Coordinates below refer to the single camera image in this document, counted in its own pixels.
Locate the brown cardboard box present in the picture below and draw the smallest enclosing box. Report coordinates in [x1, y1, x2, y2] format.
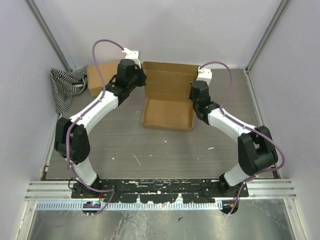
[86, 59, 123, 98]

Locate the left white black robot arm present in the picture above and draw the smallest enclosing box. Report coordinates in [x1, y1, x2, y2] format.
[54, 58, 147, 199]

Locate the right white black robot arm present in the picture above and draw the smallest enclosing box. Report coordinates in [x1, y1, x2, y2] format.
[189, 80, 278, 198]

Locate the striped black white cloth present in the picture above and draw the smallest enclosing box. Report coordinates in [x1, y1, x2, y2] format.
[49, 66, 88, 114]

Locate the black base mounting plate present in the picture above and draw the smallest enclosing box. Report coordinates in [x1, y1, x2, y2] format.
[68, 178, 240, 204]

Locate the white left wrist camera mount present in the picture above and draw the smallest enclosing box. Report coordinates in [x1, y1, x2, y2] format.
[122, 47, 141, 67]

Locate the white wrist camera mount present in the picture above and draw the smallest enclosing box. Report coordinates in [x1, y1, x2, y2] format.
[122, 47, 141, 67]
[196, 67, 212, 86]

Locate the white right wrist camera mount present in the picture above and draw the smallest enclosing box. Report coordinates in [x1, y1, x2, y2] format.
[196, 67, 212, 86]

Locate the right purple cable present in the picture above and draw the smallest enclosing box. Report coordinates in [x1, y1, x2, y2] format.
[199, 61, 286, 216]

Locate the left aluminium corner post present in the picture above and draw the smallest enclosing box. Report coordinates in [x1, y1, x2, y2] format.
[25, 0, 75, 71]

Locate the aluminium corner post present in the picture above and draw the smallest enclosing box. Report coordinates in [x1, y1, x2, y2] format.
[245, 0, 291, 74]
[25, 0, 75, 71]

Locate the white slotted cable duct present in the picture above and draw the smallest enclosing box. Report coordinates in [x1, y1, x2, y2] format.
[35, 200, 223, 211]

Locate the right aluminium corner post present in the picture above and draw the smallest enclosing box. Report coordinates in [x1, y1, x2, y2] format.
[245, 0, 291, 74]

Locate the aluminium front rail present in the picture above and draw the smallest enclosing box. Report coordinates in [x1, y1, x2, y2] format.
[25, 178, 297, 203]

